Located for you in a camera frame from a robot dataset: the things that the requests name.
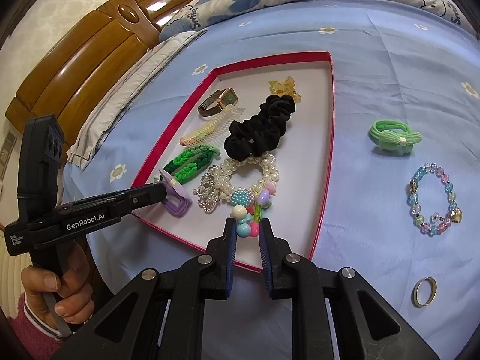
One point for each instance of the person's left hand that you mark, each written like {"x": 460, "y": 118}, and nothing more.
{"x": 78, "y": 288}

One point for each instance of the pastel hair comb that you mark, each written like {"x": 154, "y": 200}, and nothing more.
{"x": 204, "y": 131}

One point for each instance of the striped white pillow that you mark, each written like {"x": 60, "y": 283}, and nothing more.
{"x": 123, "y": 93}

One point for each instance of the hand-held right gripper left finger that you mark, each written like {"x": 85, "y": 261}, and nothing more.
{"x": 230, "y": 255}

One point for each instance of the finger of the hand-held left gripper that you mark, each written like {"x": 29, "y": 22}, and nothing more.
{"x": 142, "y": 197}

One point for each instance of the person's left forearm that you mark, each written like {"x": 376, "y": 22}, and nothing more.
{"x": 26, "y": 333}

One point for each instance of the wooden headboard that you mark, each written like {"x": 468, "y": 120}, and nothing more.
{"x": 75, "y": 56}

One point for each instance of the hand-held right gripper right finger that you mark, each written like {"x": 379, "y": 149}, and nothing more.
{"x": 264, "y": 258}

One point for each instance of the yellow hair claw clip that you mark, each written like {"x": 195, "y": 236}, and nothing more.
{"x": 283, "y": 88}

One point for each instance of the red shallow box tray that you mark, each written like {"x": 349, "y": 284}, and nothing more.
{"x": 303, "y": 157}

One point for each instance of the silver crown brooch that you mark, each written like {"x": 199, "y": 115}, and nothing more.
{"x": 210, "y": 191}

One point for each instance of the black scrunchie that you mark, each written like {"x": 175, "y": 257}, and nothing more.
{"x": 258, "y": 127}

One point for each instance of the wall socket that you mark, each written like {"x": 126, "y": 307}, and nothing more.
{"x": 7, "y": 153}

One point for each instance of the square-faced wrist watch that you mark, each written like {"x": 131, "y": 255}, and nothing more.
{"x": 225, "y": 97}

